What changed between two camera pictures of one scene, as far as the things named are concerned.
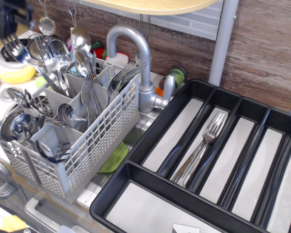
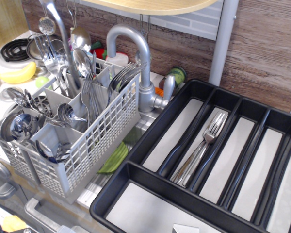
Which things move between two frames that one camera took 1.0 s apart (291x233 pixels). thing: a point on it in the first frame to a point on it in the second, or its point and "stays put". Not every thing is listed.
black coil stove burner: x=6 y=56 stays put
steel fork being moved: x=18 y=50 to x=52 y=5
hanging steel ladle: x=80 y=37 stays put
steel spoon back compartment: x=83 y=61 stays put
